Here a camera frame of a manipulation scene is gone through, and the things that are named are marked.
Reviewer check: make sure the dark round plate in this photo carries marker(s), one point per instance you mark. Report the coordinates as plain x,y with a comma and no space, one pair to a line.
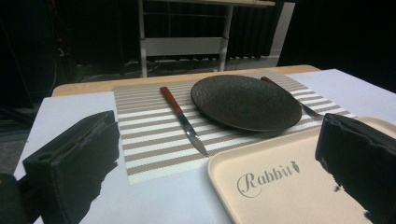
246,101

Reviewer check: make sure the striped woven placemat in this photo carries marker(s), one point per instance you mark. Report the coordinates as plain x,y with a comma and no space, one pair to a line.
155,133

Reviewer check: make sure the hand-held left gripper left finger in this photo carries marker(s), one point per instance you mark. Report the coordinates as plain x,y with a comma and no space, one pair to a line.
68,161

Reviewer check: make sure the beige plastic tray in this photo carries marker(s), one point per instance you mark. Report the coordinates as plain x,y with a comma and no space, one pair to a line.
280,180

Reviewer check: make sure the white table cover sheet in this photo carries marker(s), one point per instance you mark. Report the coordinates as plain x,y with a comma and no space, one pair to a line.
162,202

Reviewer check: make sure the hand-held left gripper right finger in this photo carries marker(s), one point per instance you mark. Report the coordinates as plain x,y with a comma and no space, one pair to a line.
361,155

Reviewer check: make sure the white metal frame desk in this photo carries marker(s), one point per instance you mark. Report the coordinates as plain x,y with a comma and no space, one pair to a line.
186,46

